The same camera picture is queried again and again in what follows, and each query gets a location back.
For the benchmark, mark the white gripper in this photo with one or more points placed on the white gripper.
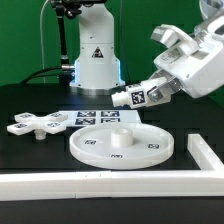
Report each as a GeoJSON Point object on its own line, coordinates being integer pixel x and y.
{"type": "Point", "coordinates": [197, 68]}

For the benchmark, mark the white round table top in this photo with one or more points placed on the white round table top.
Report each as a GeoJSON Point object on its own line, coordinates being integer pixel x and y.
{"type": "Point", "coordinates": [122, 146]}

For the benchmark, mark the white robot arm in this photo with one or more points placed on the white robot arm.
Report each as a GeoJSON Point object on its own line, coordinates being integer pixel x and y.
{"type": "Point", "coordinates": [98, 69]}

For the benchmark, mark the white marker sheet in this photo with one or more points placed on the white marker sheet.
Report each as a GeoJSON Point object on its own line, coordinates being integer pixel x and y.
{"type": "Point", "coordinates": [92, 117]}

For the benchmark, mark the white L-shaped fence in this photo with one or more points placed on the white L-shaped fence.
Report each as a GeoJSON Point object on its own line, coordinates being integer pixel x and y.
{"type": "Point", "coordinates": [207, 180]}

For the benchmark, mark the white cross-shaped table base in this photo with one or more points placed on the white cross-shaped table base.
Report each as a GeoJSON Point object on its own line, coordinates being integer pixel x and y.
{"type": "Point", "coordinates": [27, 122]}

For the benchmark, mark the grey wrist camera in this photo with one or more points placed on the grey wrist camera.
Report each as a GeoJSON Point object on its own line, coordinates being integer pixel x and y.
{"type": "Point", "coordinates": [170, 35]}

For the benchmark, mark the black camera stand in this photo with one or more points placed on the black camera stand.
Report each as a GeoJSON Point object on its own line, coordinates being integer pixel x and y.
{"type": "Point", "coordinates": [69, 9]}

